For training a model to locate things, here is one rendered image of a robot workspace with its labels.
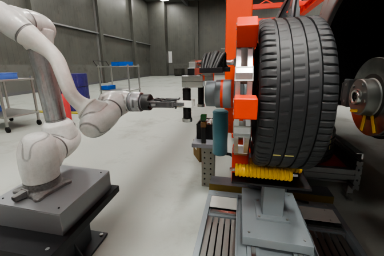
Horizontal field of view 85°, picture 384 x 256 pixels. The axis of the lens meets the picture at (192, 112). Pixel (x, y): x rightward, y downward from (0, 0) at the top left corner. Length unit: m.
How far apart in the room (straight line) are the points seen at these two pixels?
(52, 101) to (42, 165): 0.33
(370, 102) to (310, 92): 0.35
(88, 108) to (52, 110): 0.45
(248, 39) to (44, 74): 0.99
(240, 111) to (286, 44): 0.27
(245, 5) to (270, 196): 1.09
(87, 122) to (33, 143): 0.37
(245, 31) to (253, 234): 0.89
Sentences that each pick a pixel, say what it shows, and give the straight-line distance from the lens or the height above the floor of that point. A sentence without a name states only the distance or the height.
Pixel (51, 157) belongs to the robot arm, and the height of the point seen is 0.58.
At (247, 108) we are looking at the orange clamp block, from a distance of 0.70.
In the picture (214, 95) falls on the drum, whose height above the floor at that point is 0.85.
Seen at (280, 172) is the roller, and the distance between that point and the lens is 1.03.
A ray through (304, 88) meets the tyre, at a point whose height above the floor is 0.92.
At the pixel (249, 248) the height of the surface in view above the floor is 0.17.
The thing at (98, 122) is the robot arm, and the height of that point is 0.79.
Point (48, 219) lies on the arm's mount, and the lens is 1.16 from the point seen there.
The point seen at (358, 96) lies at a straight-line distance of 1.09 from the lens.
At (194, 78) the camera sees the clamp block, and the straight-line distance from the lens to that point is 0.87.
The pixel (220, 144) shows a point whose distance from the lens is 1.21.
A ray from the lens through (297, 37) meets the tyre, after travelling 0.83.
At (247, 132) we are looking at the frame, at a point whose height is 0.74.
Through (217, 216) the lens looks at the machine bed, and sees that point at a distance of 1.49.
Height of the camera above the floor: 0.99
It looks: 13 degrees down
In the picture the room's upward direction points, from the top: 1 degrees counter-clockwise
